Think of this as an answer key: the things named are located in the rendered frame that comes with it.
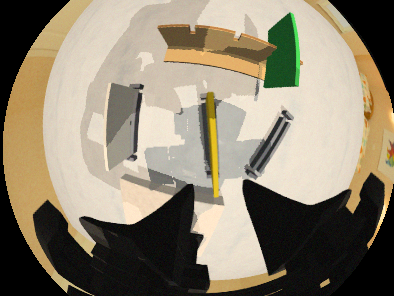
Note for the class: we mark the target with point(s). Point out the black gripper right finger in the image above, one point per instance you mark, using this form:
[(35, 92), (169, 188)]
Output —
[(283, 225)]

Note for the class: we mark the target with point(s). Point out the green notched board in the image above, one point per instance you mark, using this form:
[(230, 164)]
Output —
[(282, 67)]

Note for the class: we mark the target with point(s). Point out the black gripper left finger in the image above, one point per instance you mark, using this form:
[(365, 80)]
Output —
[(160, 239)]

